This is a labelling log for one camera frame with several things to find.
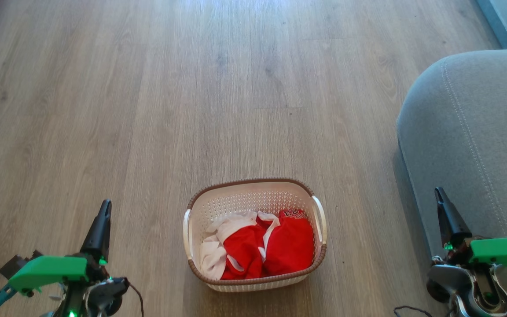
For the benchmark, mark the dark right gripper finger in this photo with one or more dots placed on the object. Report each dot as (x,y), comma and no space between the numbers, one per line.
(452,224)

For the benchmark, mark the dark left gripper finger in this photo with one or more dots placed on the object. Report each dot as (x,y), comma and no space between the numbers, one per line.
(98,233)

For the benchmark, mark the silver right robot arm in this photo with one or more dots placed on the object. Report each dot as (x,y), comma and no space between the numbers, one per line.
(460,281)

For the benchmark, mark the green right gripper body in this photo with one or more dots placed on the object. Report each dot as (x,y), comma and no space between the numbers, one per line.
(502,252)

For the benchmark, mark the grey fabric sofa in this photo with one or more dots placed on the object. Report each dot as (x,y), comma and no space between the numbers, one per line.
(478,132)

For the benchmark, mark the cream laundry basket brown rim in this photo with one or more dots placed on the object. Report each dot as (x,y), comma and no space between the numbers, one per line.
(244,198)

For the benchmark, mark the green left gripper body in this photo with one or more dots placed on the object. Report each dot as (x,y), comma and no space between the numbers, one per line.
(49,269)

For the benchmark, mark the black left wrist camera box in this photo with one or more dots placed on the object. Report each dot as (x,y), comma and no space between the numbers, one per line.
(13,264)

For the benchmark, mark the red jersey with white trim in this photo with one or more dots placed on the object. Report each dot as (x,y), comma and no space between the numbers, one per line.
(240,251)

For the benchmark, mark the red shorts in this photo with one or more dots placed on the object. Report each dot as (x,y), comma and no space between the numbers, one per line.
(291,246)

